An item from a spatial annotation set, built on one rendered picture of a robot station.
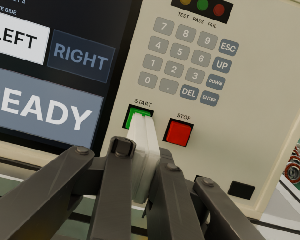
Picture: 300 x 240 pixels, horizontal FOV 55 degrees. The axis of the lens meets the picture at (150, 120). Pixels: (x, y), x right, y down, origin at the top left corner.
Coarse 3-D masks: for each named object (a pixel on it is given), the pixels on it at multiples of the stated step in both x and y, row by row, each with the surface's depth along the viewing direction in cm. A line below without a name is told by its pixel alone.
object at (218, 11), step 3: (216, 6) 23; (219, 6) 23; (222, 6) 23; (213, 9) 23; (216, 9) 23; (219, 9) 23; (222, 9) 23; (216, 12) 23; (219, 12) 23; (222, 12) 23; (216, 15) 23; (219, 15) 23
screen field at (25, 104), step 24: (0, 72) 24; (0, 96) 24; (24, 96) 24; (48, 96) 24; (72, 96) 24; (96, 96) 24; (0, 120) 25; (24, 120) 25; (48, 120) 25; (72, 120) 25; (96, 120) 25; (72, 144) 26
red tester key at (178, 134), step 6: (174, 126) 25; (180, 126) 25; (186, 126) 25; (168, 132) 26; (174, 132) 25; (180, 132) 25; (186, 132) 25; (168, 138) 25; (174, 138) 25; (180, 138) 25; (186, 138) 25; (180, 144) 26
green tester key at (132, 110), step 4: (132, 108) 25; (132, 112) 24; (136, 112) 24; (140, 112) 24; (144, 112) 25; (148, 112) 25; (128, 116) 25; (144, 116) 25; (128, 120) 25; (128, 124) 25; (128, 128) 25
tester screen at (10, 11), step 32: (0, 0) 22; (32, 0) 22; (64, 0) 22; (96, 0) 22; (128, 0) 22; (96, 32) 23; (0, 64) 23; (32, 64) 23; (0, 128) 25; (96, 128) 25
